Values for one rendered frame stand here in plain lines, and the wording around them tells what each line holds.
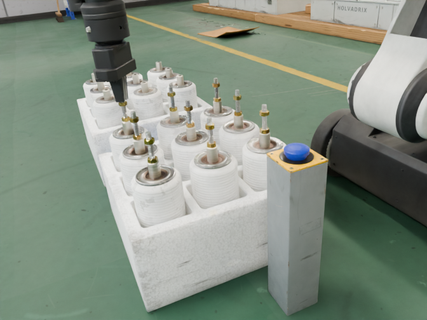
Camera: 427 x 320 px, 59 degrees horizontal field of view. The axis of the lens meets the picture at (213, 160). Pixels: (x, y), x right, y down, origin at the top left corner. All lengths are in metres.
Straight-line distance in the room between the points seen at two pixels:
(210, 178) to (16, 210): 0.70
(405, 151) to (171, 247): 0.56
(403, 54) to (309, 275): 0.43
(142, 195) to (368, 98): 0.46
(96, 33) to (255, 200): 0.46
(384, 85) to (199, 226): 0.43
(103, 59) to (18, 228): 0.55
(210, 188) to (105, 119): 0.54
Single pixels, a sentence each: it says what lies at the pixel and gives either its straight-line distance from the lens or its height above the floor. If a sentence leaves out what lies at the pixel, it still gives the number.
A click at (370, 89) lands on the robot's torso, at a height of 0.36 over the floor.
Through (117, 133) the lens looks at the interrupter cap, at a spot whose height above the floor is 0.25.
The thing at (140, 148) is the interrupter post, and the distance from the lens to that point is 0.80.
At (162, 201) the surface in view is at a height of 0.22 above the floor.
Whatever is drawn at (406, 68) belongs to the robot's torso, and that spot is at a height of 0.40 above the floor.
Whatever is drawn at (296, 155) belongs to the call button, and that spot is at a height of 0.33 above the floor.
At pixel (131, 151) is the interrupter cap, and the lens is 0.82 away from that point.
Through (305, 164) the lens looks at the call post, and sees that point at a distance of 0.58.
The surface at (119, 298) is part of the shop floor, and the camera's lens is 0.84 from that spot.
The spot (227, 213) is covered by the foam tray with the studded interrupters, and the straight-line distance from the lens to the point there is 0.72.
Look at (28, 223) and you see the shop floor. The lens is 1.16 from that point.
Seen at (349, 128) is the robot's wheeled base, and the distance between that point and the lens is 1.03.
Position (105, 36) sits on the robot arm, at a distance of 0.82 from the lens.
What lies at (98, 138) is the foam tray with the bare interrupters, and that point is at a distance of 1.15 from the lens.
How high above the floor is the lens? 0.60
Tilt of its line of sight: 28 degrees down
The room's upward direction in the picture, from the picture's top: 5 degrees counter-clockwise
